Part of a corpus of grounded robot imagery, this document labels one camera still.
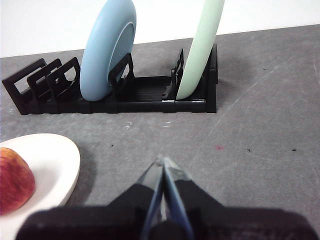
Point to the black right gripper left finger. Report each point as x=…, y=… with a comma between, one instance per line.
x=120, y=215

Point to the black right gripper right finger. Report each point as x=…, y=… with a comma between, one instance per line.
x=212, y=220

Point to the pale yellow plate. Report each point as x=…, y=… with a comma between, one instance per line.
x=50, y=155

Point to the red apple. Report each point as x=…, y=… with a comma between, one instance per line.
x=13, y=180

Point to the black plate rack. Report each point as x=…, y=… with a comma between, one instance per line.
x=150, y=100

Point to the blue plate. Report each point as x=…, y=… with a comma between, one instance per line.
x=100, y=57

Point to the green plate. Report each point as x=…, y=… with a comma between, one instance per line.
x=200, y=55

